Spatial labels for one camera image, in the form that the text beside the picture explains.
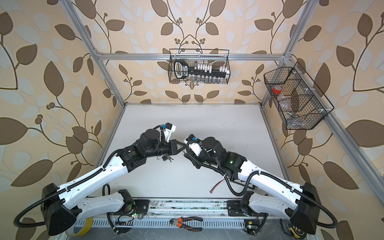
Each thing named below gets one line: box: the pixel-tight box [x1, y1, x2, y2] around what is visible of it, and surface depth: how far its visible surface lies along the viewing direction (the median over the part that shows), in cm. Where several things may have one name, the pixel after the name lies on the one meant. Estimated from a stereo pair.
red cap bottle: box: [272, 85, 283, 96], surface depth 89 cm
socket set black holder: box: [174, 60, 230, 79], surface depth 84 cm
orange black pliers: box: [169, 216, 203, 232], surface depth 72 cm
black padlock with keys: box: [161, 155, 174, 163], surface depth 93 cm
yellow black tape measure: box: [280, 218, 307, 239], surface depth 68 cm
